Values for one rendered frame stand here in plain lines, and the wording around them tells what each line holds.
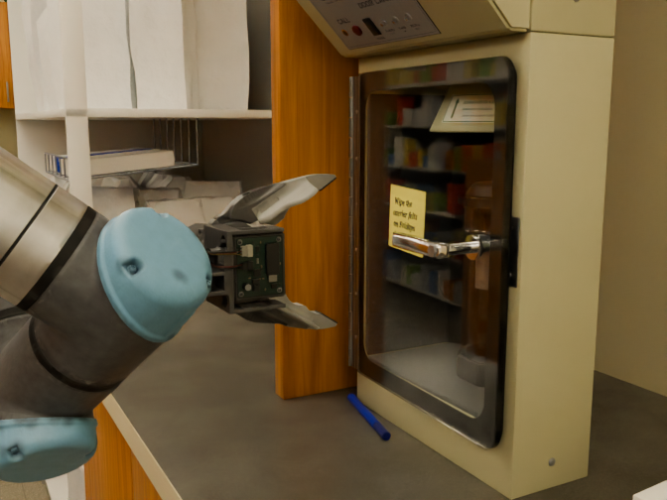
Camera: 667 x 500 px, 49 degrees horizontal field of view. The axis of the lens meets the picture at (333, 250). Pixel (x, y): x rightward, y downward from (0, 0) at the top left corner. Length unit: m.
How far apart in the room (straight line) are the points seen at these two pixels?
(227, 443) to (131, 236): 0.53
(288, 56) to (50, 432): 0.63
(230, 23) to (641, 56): 1.18
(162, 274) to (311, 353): 0.64
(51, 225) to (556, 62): 0.50
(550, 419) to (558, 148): 0.28
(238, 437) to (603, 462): 0.44
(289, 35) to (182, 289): 0.61
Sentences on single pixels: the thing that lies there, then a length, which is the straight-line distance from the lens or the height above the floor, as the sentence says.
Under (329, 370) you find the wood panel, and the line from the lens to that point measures 1.09.
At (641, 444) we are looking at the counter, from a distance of 1.00.
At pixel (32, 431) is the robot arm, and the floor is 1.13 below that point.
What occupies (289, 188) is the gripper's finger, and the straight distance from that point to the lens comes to 0.70.
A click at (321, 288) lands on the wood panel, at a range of 1.05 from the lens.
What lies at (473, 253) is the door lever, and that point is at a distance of 0.77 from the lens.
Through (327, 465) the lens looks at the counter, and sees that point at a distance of 0.88.
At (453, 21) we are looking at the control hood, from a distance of 0.77.
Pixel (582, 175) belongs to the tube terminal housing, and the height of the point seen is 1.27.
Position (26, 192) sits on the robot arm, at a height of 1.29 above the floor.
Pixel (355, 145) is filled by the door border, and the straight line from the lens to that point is 0.98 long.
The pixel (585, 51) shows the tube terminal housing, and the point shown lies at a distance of 0.79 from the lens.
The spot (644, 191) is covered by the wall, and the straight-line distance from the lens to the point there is 1.20.
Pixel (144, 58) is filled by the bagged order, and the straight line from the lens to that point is 1.92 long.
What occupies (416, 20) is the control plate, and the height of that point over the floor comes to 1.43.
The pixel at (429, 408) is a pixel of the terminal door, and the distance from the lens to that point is 0.88.
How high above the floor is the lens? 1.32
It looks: 10 degrees down
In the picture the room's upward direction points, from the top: straight up
